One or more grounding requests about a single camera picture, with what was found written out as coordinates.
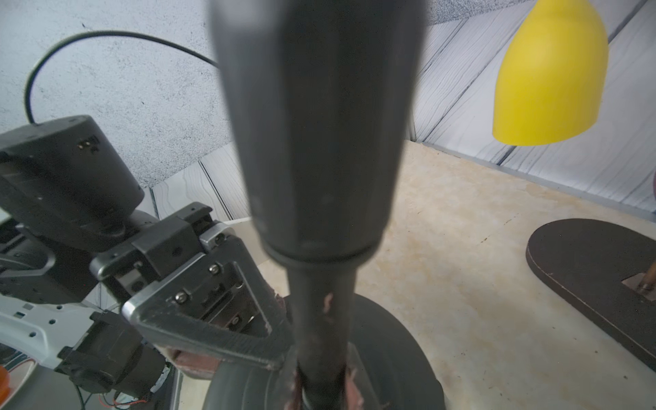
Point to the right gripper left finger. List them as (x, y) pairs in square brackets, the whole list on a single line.
[(292, 389)]

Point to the dark oval stand base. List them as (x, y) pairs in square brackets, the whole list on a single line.
[(597, 267)]

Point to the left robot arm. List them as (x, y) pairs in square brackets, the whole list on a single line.
[(70, 197)]

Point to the yellow plastic goblet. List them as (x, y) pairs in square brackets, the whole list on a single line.
[(550, 84)]

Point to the black microphone stand pole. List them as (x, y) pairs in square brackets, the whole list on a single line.
[(319, 93)]

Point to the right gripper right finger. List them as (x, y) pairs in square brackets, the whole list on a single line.
[(359, 392)]

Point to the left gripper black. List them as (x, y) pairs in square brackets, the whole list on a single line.
[(190, 288)]

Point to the black round stand base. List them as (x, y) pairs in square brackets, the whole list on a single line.
[(398, 368)]

